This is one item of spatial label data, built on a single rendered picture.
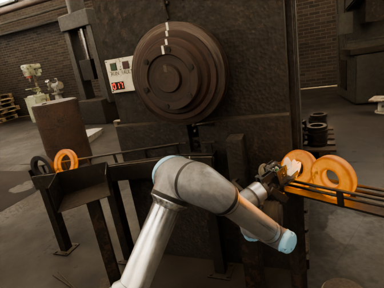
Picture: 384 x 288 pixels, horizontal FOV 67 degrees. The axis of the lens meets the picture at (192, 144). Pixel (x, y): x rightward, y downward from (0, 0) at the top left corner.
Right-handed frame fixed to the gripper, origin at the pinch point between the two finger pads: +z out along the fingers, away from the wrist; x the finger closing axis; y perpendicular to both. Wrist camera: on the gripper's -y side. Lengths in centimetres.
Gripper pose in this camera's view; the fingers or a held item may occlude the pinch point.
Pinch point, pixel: (298, 165)
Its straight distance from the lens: 122.8
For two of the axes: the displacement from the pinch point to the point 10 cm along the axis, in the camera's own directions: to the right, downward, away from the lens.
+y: -3.5, -8.3, -4.2
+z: 8.0, -5.1, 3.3
